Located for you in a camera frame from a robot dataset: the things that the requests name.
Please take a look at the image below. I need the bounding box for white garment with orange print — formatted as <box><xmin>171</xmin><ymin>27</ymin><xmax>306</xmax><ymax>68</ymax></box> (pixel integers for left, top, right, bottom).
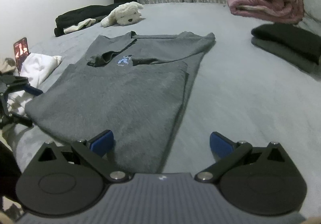
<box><xmin>7</xmin><ymin>53</ymin><xmax>63</xmax><ymax>116</ymax></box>

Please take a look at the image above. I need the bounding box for crumpled black garment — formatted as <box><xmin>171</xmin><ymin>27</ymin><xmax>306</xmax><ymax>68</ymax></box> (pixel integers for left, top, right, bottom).
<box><xmin>54</xmin><ymin>4</ymin><xmax>118</xmax><ymax>37</ymax></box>

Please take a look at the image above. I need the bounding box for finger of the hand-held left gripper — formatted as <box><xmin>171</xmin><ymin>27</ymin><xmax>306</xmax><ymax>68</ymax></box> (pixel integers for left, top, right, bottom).
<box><xmin>0</xmin><ymin>93</ymin><xmax>34</xmax><ymax>129</ymax></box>
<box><xmin>0</xmin><ymin>75</ymin><xmax>44</xmax><ymax>96</ymax></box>

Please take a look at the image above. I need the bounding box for grey pillow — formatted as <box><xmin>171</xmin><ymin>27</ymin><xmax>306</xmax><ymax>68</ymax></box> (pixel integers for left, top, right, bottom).
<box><xmin>300</xmin><ymin>0</ymin><xmax>321</xmax><ymax>26</ymax></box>

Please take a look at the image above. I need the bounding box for folded black garment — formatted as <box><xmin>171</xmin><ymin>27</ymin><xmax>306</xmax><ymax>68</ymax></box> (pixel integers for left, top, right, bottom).
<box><xmin>251</xmin><ymin>23</ymin><xmax>321</xmax><ymax>65</ymax></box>

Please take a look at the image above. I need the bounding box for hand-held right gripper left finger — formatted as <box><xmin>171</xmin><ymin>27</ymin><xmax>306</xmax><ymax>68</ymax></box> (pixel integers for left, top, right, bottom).
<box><xmin>37</xmin><ymin>130</ymin><xmax>131</xmax><ymax>181</ymax></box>

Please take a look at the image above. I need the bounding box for beige cloth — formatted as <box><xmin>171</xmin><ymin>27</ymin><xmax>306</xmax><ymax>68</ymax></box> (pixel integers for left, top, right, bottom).
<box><xmin>0</xmin><ymin>58</ymin><xmax>17</xmax><ymax>75</ymax></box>

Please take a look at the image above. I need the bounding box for white plush dog toy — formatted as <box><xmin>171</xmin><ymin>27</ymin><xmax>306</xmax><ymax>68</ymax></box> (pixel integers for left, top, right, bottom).
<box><xmin>100</xmin><ymin>2</ymin><xmax>144</xmax><ymax>28</ymax></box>

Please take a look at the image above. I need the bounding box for grey t-shirt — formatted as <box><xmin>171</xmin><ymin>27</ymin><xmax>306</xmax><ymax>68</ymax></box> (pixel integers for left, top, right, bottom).
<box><xmin>25</xmin><ymin>31</ymin><xmax>216</xmax><ymax>174</ymax></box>

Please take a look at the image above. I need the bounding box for cream white sock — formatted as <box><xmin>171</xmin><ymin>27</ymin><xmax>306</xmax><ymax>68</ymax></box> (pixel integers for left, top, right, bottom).
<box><xmin>63</xmin><ymin>18</ymin><xmax>97</xmax><ymax>34</ymax></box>

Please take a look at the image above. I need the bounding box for folded dark grey garment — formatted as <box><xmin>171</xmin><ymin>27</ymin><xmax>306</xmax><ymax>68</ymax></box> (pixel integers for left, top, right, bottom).
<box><xmin>251</xmin><ymin>38</ymin><xmax>321</xmax><ymax>76</ymax></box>

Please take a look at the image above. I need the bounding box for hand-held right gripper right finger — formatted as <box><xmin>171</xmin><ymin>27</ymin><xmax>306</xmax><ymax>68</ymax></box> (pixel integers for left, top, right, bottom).
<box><xmin>195</xmin><ymin>132</ymin><xmax>286</xmax><ymax>182</ymax></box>

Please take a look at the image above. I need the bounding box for smartphone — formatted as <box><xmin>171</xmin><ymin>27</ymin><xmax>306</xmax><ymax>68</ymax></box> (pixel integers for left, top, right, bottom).
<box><xmin>13</xmin><ymin>37</ymin><xmax>31</xmax><ymax>74</ymax></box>

